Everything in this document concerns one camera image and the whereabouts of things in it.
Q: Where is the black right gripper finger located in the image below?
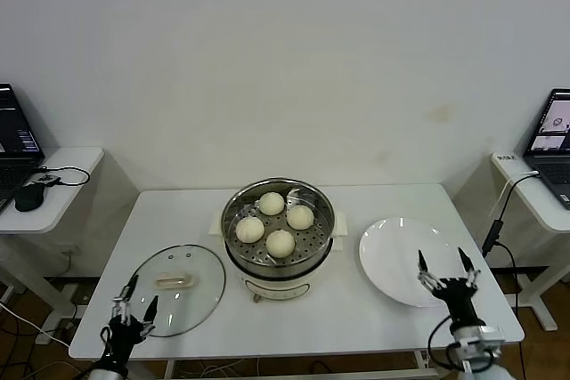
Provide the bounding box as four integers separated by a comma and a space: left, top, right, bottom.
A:
417, 249, 444, 292
458, 246, 483, 290

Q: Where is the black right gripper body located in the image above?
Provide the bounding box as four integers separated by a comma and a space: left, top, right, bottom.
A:
431, 277, 486, 327

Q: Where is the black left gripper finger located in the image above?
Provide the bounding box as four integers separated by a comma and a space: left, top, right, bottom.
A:
110, 275, 139, 326
140, 294, 160, 340

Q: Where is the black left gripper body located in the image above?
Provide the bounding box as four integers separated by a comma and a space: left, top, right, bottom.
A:
104, 315, 148, 366

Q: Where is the round glass lid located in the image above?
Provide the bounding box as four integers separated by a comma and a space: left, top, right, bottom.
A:
123, 244, 227, 339

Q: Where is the white steamed baozi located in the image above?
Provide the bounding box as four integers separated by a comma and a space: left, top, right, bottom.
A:
286, 204, 316, 230
258, 191, 285, 215
234, 215, 265, 244
265, 228, 297, 259

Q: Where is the perforated steel steamer basket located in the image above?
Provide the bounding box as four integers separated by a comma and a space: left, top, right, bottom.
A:
221, 178, 337, 268

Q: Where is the round white plate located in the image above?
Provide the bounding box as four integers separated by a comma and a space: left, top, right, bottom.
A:
358, 217, 466, 309

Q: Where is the white side desk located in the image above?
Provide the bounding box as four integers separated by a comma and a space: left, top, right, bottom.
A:
0, 146, 106, 326
489, 151, 570, 332

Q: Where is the dark grey open laptop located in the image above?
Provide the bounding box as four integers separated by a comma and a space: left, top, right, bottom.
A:
523, 88, 570, 211

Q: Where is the cream electric cooker pot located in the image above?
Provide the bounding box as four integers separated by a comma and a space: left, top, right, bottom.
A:
208, 208, 349, 304

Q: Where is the black computer mouse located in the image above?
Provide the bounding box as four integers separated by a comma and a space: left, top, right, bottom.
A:
14, 182, 45, 213

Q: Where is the black open laptop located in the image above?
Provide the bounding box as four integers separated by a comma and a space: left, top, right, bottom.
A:
0, 83, 47, 214

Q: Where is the black cable with adapter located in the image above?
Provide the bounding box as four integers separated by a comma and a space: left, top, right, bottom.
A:
480, 173, 544, 380

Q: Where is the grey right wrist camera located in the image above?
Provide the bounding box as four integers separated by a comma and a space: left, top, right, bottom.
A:
453, 325, 507, 357

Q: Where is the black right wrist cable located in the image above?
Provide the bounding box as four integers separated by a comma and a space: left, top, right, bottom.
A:
427, 315, 455, 372

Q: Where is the thin white cable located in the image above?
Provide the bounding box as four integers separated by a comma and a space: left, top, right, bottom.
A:
489, 169, 541, 221

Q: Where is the black usb hub with cable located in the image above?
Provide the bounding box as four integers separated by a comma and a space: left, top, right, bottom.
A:
33, 165, 92, 189

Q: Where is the white table frame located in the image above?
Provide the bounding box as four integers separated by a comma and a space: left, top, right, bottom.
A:
164, 346, 446, 380

